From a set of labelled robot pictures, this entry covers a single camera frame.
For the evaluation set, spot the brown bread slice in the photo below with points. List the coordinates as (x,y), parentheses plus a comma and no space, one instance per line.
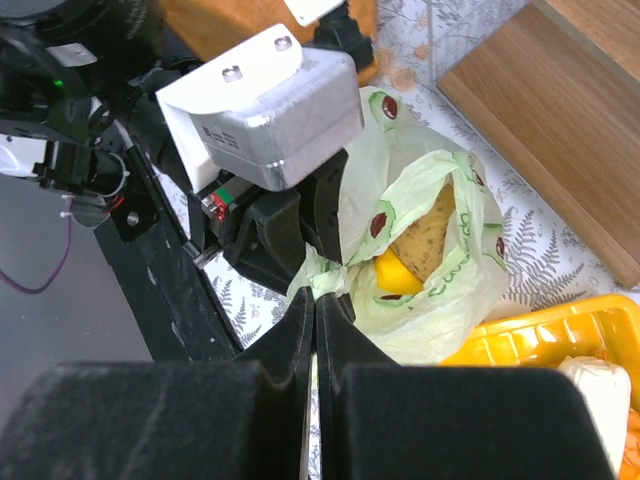
(421,246)

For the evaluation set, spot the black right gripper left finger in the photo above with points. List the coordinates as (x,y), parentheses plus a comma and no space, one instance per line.
(245,418)

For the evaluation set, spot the floral patterned table mat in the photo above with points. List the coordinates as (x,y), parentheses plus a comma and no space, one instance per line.
(506,292)

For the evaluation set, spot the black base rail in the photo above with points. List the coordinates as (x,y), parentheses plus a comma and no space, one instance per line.
(176,309)

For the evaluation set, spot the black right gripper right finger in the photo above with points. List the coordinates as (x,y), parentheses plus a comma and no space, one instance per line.
(380,420)

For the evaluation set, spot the yellow plastic bin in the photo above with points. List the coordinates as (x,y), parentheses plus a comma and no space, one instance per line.
(605,328)

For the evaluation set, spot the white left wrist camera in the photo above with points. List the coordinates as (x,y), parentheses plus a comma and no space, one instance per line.
(269,111)

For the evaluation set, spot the light green plastic bag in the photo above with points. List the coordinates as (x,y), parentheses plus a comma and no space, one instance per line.
(395,170)

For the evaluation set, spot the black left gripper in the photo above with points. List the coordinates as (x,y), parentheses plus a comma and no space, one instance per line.
(257,232)

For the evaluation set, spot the orange toy snack pieces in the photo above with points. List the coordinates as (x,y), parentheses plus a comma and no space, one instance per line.
(630,466)

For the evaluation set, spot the white toy leek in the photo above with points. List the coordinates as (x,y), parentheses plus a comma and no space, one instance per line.
(606,389)

